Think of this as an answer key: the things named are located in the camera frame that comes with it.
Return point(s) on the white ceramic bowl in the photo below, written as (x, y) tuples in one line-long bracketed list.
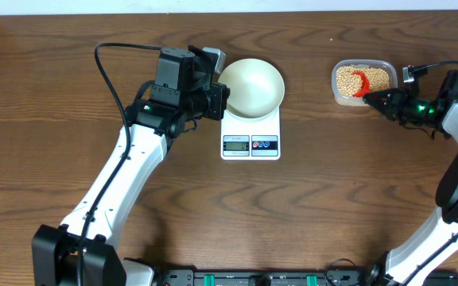
[(256, 88)]

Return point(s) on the soybeans in container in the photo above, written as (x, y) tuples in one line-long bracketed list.
[(348, 84)]

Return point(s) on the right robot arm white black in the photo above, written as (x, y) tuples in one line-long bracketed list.
[(437, 238)]

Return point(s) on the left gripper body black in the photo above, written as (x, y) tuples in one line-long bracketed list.
[(196, 102)]

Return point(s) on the white digital kitchen scale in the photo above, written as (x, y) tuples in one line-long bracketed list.
[(250, 138)]

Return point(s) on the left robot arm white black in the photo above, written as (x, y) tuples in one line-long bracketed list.
[(82, 250)]

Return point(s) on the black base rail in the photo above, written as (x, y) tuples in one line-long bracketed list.
[(188, 277)]

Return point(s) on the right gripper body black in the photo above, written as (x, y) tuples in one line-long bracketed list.
[(403, 106)]

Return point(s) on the red plastic measuring scoop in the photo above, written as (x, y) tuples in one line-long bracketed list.
[(365, 87)]

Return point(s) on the clear plastic container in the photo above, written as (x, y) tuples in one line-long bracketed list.
[(344, 100)]

